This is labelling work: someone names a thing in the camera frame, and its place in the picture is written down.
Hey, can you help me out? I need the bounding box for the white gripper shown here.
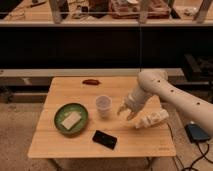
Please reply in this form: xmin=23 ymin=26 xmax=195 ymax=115
xmin=117 ymin=87 xmax=152 ymax=121

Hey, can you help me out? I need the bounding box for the green plate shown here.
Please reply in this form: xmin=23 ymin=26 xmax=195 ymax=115
xmin=54 ymin=103 xmax=88 ymax=136

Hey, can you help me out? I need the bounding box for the black floor cable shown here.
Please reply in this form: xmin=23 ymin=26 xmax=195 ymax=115
xmin=166 ymin=122 xmax=213 ymax=171

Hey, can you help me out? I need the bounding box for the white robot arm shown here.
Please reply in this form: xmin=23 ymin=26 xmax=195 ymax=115
xmin=117 ymin=69 xmax=213 ymax=135

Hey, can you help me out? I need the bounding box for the wooden folding table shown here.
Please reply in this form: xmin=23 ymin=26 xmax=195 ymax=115
xmin=28 ymin=77 xmax=176 ymax=159

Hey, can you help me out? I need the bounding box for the white sponge block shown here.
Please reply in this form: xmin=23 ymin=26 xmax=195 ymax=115
xmin=61 ymin=112 xmax=81 ymax=130

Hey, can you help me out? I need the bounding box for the dark red chili pepper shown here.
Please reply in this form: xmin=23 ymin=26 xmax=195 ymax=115
xmin=82 ymin=79 xmax=100 ymax=85

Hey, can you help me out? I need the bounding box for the black eraser block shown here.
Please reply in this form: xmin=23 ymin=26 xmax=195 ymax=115
xmin=92 ymin=130 xmax=117 ymax=149

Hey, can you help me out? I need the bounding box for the black power box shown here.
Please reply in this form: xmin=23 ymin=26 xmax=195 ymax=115
xmin=185 ymin=124 xmax=211 ymax=143

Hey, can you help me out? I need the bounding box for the long metal shelf rail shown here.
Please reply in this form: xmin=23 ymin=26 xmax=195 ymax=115
xmin=0 ymin=68 xmax=185 ymax=79

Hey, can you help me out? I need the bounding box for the white plastic bottle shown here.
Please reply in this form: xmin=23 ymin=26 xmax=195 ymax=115
xmin=135 ymin=109 xmax=169 ymax=129

